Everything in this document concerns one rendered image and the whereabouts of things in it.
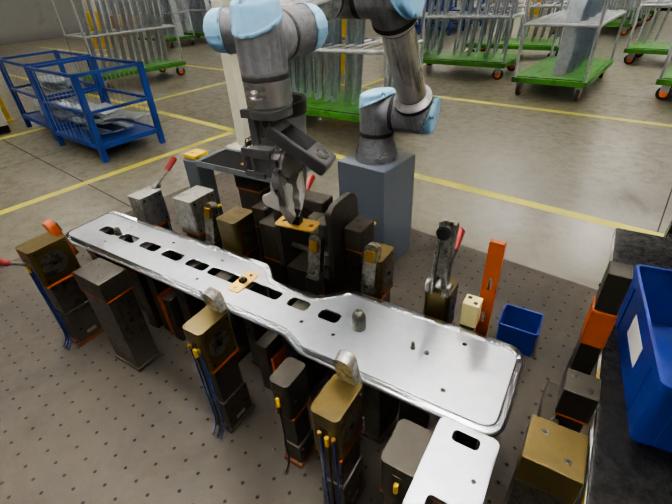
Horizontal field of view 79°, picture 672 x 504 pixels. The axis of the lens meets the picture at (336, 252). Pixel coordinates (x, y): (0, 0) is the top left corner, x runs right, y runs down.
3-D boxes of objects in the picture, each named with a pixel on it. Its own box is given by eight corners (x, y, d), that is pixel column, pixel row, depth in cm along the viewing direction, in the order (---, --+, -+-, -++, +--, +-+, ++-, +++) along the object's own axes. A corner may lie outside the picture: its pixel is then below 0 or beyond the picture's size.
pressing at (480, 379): (51, 241, 131) (49, 237, 130) (115, 211, 146) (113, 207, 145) (499, 445, 68) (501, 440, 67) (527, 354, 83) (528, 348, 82)
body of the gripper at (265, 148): (269, 163, 79) (258, 99, 72) (308, 169, 75) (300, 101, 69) (245, 180, 73) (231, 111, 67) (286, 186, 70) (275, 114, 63)
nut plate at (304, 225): (273, 224, 79) (273, 219, 78) (284, 215, 82) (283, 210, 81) (312, 233, 76) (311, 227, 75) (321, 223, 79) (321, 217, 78)
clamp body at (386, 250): (361, 360, 121) (358, 256, 101) (377, 336, 129) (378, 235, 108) (381, 369, 118) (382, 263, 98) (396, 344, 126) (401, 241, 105)
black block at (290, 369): (276, 470, 96) (256, 389, 79) (301, 436, 102) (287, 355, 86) (295, 482, 93) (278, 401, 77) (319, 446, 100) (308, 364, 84)
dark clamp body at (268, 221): (275, 322, 137) (256, 222, 115) (296, 301, 145) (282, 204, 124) (292, 329, 134) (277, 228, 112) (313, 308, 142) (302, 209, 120)
